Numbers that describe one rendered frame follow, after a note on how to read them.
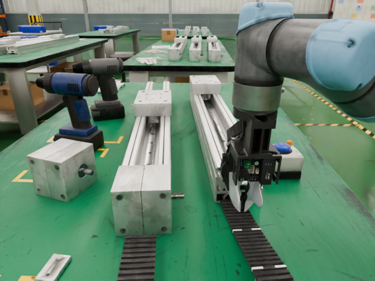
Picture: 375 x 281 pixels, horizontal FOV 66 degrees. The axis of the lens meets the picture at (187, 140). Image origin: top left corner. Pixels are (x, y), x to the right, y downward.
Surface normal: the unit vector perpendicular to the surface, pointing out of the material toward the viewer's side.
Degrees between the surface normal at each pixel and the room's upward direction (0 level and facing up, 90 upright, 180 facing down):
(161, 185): 0
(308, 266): 0
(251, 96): 90
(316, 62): 99
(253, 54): 107
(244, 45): 89
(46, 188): 90
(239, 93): 89
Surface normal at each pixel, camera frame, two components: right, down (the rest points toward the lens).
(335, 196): 0.00, -0.91
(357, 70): 0.51, 0.34
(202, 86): 0.06, 0.40
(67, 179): 0.93, 0.14
